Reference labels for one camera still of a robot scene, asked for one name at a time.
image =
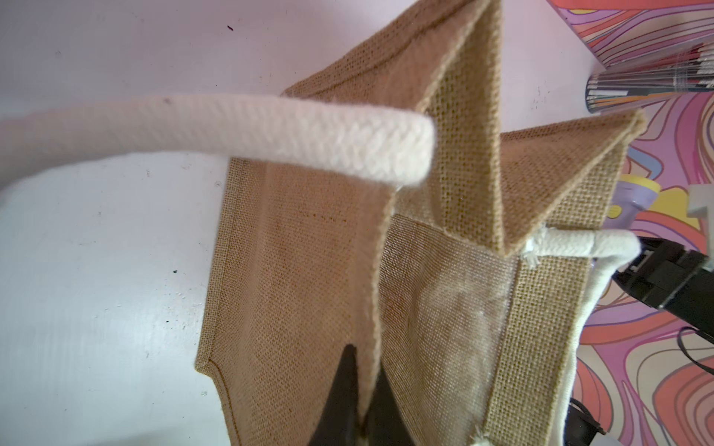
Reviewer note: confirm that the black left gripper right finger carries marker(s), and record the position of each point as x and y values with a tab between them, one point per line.
384	425

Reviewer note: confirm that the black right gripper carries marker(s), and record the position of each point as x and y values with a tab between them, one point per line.
667	276

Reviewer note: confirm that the brown burlap tote bag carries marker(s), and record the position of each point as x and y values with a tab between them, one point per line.
378	204

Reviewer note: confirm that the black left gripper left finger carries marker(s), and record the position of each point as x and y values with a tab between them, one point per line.
338	424

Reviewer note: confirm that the purple flashlight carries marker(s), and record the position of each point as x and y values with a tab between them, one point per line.
633	195

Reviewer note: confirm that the silver metal pen cup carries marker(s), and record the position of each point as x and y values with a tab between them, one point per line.
675	71

